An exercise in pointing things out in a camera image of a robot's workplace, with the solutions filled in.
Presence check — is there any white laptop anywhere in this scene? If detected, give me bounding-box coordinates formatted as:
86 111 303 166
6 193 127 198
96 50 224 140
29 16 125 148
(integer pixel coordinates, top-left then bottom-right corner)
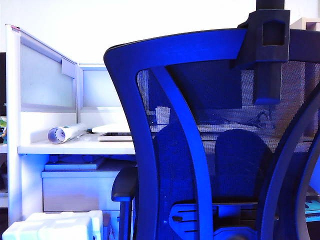
97 132 135 142

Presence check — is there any light blue flat box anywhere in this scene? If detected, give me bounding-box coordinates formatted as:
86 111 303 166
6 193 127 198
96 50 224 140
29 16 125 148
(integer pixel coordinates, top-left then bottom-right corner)
303 194 320 223

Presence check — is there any rolled white paper tube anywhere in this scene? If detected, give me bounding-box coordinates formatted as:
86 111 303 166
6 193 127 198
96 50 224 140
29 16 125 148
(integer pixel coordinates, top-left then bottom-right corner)
47 122 89 145

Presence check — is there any white cubicle partition panel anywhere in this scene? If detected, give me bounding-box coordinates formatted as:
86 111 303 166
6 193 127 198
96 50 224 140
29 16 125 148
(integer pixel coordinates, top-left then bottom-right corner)
5 23 126 221

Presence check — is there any white flat board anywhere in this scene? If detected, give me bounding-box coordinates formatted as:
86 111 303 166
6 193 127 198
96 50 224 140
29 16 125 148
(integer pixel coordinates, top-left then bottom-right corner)
44 159 106 172

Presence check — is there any white drawer pedestal cabinet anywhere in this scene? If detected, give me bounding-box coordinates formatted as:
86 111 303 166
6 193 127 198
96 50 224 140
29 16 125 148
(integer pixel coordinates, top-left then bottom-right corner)
41 163 137 240

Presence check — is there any white styrofoam block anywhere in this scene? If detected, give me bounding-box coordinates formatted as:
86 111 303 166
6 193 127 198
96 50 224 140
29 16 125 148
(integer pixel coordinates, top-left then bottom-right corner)
1 210 104 240

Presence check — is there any blue mesh office chair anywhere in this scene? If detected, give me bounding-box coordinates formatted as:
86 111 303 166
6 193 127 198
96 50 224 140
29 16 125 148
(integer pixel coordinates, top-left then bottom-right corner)
103 0 320 240

